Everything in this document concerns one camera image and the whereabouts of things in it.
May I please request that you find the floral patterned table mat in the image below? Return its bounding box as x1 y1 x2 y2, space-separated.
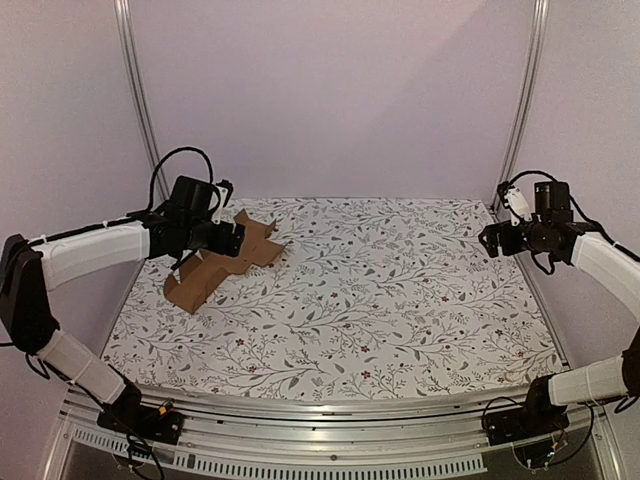
103 198 563 402

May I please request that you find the brown cardboard box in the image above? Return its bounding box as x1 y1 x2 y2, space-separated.
163 209 285 314

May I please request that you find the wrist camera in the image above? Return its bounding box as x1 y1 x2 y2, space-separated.
497 181 532 226
208 179 234 224

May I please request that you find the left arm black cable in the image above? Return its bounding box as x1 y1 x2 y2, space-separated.
147 145 216 211

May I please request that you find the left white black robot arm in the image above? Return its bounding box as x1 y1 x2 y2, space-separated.
1 176 244 434

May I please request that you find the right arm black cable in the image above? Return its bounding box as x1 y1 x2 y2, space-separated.
499 169 631 251

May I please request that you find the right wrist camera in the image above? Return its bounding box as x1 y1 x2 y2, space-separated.
497 181 532 226

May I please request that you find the left aluminium frame post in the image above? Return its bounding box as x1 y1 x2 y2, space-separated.
113 0 161 170

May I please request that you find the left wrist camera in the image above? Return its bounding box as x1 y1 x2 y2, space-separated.
208 179 234 224

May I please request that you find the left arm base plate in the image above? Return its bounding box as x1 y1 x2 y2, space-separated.
97 401 186 445

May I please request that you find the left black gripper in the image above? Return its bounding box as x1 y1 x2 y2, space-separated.
185 218 245 257

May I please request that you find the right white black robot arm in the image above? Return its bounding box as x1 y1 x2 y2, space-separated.
478 179 639 436

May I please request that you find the front aluminium rail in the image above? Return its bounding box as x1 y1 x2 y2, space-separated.
42 384 626 480

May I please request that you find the right aluminium frame post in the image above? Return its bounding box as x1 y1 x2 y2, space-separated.
497 0 550 184

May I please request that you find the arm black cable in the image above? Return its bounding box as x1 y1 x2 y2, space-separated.
499 169 631 251
147 145 216 211

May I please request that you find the aluminium frame post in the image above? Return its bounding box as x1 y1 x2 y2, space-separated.
497 0 550 184
113 0 161 170

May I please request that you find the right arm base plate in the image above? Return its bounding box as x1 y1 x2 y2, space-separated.
481 407 570 446

